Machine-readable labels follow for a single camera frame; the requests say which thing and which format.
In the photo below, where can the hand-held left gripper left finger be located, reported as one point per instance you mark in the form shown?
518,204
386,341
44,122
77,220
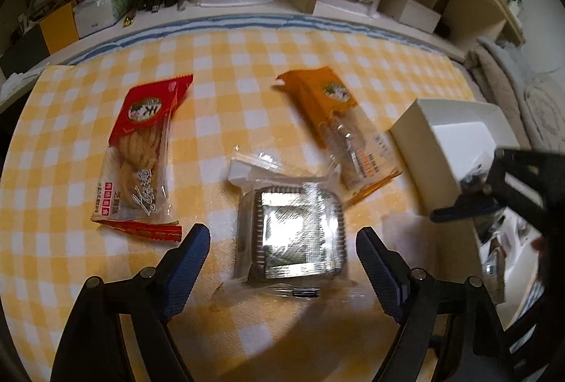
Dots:
185,271

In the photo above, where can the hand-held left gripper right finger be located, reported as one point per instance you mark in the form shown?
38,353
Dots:
384,276

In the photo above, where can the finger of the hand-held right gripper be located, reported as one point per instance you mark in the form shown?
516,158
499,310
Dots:
463,205

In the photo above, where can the white cardboard box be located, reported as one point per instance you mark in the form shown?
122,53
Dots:
423,143

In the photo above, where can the dark cake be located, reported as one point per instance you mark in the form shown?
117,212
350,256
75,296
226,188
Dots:
287,232

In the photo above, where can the beige cushion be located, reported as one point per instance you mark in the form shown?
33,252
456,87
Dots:
507,73

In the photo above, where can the red snack packet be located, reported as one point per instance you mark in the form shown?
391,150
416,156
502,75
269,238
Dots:
141,156

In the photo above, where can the orange snack packet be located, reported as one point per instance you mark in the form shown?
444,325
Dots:
348,126

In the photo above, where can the yellow checked tablecloth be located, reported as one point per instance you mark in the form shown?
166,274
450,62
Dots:
247,99

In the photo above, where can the small white box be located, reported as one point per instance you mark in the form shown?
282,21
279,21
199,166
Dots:
419,13

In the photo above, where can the tissue box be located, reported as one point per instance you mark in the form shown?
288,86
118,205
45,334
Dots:
103,8

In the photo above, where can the yellow cardboard box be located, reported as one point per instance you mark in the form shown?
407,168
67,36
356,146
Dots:
57,26

